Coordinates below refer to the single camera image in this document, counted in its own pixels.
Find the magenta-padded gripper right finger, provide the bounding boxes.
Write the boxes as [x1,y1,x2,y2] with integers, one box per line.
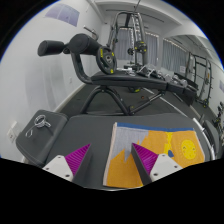
[130,142,184,186]

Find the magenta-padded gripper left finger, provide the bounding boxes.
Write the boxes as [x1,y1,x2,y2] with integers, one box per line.
[42,143,95,188]

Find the dark grey padded bench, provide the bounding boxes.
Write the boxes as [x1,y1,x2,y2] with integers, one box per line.
[15,109,214,191]

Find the metal spring collar clip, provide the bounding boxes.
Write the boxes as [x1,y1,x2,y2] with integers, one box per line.
[25,114,52,138]

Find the chrome barbell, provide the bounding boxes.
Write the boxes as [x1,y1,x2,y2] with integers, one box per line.
[192,116,218,161]

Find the black flat panel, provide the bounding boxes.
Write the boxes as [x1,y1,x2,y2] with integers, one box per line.
[166,81,198,107]

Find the black weight bench with rollers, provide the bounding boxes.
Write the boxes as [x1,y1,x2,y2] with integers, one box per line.
[37,32,198,116]

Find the group of chrome dumbbells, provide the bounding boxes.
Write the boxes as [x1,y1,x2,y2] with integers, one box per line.
[136,64,188,88]

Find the black squat rack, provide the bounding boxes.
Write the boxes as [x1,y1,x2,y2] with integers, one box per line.
[185,51,214,108]

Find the black yellow-marked weight plate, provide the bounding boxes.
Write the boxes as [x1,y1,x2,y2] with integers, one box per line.
[95,45,118,76]

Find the grey window curtain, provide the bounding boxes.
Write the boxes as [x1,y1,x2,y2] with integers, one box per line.
[114,28,159,66]
[161,38,189,73]

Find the black power rack machine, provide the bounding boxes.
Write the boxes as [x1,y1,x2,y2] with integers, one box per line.
[106,11,149,71]

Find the white wall socket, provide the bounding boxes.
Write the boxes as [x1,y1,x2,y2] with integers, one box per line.
[7,120,18,144]

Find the purple wall poster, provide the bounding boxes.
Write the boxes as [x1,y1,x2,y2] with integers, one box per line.
[44,2,81,28]

